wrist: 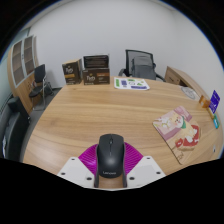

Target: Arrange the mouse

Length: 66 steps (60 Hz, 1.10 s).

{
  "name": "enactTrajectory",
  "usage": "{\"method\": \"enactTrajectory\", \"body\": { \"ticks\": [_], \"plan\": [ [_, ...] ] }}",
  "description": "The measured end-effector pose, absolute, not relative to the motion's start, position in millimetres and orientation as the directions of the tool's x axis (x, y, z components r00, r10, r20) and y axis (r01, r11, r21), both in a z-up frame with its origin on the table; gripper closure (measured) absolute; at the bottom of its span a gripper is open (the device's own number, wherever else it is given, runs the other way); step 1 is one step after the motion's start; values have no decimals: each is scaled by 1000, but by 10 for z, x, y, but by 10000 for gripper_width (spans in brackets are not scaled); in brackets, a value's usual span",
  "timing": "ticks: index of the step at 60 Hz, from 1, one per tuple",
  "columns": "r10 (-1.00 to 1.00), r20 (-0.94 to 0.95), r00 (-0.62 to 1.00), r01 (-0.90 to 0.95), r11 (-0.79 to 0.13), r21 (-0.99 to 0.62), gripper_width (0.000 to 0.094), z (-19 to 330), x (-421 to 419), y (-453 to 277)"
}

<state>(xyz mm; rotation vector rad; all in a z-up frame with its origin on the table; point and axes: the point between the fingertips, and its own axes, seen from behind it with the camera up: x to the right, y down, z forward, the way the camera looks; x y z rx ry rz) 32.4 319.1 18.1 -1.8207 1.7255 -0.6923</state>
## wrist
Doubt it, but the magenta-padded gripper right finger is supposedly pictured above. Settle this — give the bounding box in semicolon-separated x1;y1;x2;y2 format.
121;141;167;188

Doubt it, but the small brown cardboard box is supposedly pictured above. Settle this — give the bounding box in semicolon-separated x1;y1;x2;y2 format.
61;58;84;86

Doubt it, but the black leather office chair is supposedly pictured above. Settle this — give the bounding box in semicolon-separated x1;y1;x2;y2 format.
0;96;31;161

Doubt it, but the small orange box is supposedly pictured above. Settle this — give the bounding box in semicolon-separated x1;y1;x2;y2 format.
199;94;212;109

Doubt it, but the small teal box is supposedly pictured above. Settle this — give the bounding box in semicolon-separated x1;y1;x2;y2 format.
212;113;221;130

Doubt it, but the wooden shelf unit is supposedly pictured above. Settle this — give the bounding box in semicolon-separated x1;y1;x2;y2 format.
6;34;44;114

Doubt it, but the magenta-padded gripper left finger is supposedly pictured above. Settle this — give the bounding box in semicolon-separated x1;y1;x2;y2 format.
57;143;100;188

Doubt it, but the cartoon printed mouse pad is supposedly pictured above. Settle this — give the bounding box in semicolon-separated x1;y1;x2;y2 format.
152;105;202;166

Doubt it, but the black mesh office chair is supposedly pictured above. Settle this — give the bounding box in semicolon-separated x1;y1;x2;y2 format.
118;49;167;82

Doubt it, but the purple card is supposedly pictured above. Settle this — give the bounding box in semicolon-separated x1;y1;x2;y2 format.
208;89;221;115

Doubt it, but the white printed paper sheet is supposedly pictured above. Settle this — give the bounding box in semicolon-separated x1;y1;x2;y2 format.
113;76;151;91

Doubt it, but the grey bag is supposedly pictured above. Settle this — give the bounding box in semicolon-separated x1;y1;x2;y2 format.
130;55;158;81

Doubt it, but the white sheet with grey print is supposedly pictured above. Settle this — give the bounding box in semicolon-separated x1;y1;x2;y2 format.
180;85;200;101

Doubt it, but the black cardboard box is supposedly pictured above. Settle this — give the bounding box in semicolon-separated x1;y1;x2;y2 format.
82;54;110;70

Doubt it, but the black metal-legged chair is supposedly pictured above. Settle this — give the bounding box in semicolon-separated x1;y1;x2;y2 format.
28;63;54;109

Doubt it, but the black computer mouse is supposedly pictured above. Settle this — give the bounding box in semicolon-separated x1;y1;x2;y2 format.
95;133;126;179

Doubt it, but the wide brown cardboard box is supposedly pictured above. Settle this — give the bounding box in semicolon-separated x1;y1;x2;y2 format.
82;67;111;86

